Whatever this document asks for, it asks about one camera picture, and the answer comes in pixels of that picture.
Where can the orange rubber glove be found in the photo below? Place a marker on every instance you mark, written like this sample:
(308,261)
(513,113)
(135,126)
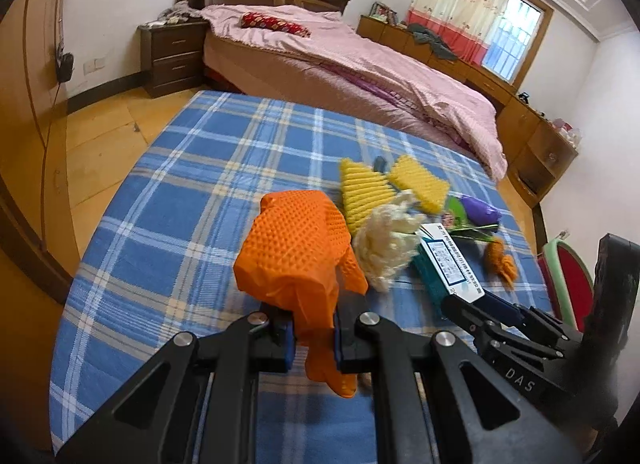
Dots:
(298,256)

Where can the pink bed quilt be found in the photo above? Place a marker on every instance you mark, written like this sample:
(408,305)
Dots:
(460,111)

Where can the items on corner shelf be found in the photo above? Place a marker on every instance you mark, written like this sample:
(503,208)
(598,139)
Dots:
(568,132)

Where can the floral curtain with red hem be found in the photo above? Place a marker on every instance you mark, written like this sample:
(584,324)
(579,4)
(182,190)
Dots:
(466,26)

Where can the wall power socket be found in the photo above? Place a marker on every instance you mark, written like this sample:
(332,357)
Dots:
(94,65)

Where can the teal medicine box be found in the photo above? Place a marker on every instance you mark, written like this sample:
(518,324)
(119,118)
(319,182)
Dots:
(442,268)

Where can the blue plaid tablecloth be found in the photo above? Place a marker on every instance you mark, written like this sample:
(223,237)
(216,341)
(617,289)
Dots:
(161,259)

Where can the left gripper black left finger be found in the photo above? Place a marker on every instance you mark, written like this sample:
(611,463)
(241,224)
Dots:
(195,400)

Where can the yellow foam net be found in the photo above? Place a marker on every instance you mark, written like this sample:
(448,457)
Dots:
(363,190)
(430,191)

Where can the clutter on nightstand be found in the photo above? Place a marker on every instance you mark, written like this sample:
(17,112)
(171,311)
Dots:
(179,12)

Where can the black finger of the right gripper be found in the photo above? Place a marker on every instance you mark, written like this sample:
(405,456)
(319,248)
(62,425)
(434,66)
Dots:
(465,315)
(499,309)

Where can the window with bars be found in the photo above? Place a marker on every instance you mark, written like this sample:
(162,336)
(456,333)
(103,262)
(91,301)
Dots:
(512,36)

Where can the wooden bed with headboard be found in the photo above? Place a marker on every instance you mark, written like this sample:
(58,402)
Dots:
(274,76)

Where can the red floral pillow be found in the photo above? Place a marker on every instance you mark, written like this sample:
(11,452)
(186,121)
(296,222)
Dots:
(272,23)

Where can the black adapter with cable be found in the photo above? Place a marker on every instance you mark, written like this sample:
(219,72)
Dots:
(64,60)

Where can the dark clothes pile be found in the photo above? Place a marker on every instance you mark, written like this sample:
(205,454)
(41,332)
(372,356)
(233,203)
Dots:
(424,36)

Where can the purple bag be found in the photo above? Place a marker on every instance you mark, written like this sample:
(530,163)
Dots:
(479,212)

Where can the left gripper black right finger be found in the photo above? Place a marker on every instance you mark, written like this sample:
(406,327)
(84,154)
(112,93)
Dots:
(435,400)

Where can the dark wooden nightstand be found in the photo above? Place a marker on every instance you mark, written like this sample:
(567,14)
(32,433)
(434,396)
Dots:
(171,56)

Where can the green snack wrapper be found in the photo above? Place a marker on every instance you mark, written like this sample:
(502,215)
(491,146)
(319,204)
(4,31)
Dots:
(457,224)

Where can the framed pictures on cabinet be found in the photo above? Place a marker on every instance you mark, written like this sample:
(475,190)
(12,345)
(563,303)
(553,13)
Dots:
(380,11)

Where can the red green trash bin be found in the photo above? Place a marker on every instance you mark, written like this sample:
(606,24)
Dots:
(568,281)

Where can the white tissue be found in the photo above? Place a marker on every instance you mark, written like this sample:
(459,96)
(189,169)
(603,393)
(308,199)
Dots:
(387,241)

